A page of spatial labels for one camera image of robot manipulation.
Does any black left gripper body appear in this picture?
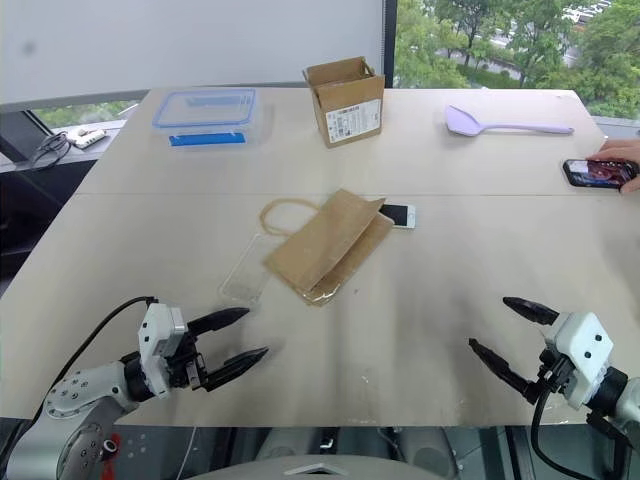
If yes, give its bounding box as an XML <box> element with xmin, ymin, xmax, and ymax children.
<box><xmin>167</xmin><ymin>331</ymin><xmax>208</xmax><ymax>392</ymax></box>

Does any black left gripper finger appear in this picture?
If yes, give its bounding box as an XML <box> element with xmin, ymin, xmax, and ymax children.
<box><xmin>186</xmin><ymin>307</ymin><xmax>251</xmax><ymax>340</ymax></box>
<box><xmin>203</xmin><ymin>347</ymin><xmax>270</xmax><ymax>392</ymax></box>

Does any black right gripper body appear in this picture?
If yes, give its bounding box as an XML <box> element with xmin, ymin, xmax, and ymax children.
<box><xmin>525</xmin><ymin>349</ymin><xmax>576</xmax><ymax>404</ymax></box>

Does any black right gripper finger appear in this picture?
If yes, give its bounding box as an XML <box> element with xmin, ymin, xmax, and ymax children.
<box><xmin>502</xmin><ymin>296</ymin><xmax>561</xmax><ymax>328</ymax></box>
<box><xmin>468</xmin><ymin>337</ymin><xmax>531</xmax><ymax>396</ymax></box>

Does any clear phone case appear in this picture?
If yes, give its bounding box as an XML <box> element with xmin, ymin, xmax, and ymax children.
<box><xmin>217</xmin><ymin>232</ymin><xmax>278</xmax><ymax>305</ymax></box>

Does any person's bare hand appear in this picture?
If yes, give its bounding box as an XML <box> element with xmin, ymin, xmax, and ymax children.
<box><xmin>585</xmin><ymin>139</ymin><xmax>640</xmax><ymax>194</ymax></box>

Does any brown paper bag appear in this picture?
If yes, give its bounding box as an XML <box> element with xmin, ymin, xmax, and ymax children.
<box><xmin>259</xmin><ymin>188</ymin><xmax>393</xmax><ymax>308</ymax></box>

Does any silver robot torso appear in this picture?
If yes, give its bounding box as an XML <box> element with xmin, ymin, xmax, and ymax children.
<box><xmin>199</xmin><ymin>453</ymin><xmax>451</xmax><ymax>480</ymax></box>

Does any black smartphone with lit screen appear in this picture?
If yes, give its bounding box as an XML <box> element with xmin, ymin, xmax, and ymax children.
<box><xmin>562</xmin><ymin>158</ymin><xmax>640</xmax><ymax>189</ymax></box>

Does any white smartphone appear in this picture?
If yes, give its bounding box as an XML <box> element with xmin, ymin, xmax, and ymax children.
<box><xmin>377</xmin><ymin>202</ymin><xmax>418</xmax><ymax>230</ymax></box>

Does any lavender plastic spoon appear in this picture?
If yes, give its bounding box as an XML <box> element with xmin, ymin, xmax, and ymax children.
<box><xmin>444</xmin><ymin>104</ymin><xmax>575</xmax><ymax>137</ymax></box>

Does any clear blue-rimmed storage container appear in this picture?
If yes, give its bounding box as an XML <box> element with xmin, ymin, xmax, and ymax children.
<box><xmin>150</xmin><ymin>87</ymin><xmax>258</xmax><ymax>150</ymax></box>

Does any white power strip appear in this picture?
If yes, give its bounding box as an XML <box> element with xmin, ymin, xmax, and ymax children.
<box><xmin>66</xmin><ymin>128</ymin><xmax>108</xmax><ymax>150</ymax></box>

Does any open cardboard box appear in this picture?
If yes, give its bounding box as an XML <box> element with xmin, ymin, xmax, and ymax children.
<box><xmin>302</xmin><ymin>56</ymin><xmax>387</xmax><ymax>150</ymax></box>

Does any white roller blind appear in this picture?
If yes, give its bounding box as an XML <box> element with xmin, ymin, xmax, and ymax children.
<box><xmin>0</xmin><ymin>0</ymin><xmax>399</xmax><ymax>106</ymax></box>

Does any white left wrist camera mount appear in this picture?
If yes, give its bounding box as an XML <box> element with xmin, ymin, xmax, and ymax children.
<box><xmin>138</xmin><ymin>299</ymin><xmax>188</xmax><ymax>400</ymax></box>

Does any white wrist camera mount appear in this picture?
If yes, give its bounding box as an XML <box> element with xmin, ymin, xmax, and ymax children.
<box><xmin>138</xmin><ymin>299</ymin><xmax>188</xmax><ymax>400</ymax></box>
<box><xmin>543</xmin><ymin>311</ymin><xmax>615</xmax><ymax>410</ymax></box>

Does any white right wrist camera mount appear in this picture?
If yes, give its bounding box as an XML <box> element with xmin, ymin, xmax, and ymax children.
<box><xmin>543</xmin><ymin>311</ymin><xmax>615</xmax><ymax>410</ymax></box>

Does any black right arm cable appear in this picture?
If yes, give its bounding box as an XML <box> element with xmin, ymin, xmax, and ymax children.
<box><xmin>529</xmin><ymin>364</ymin><xmax>615</xmax><ymax>480</ymax></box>

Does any black cable bundle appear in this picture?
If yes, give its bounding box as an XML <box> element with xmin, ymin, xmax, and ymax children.
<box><xmin>23</xmin><ymin>130</ymin><xmax>71</xmax><ymax>172</ymax></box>

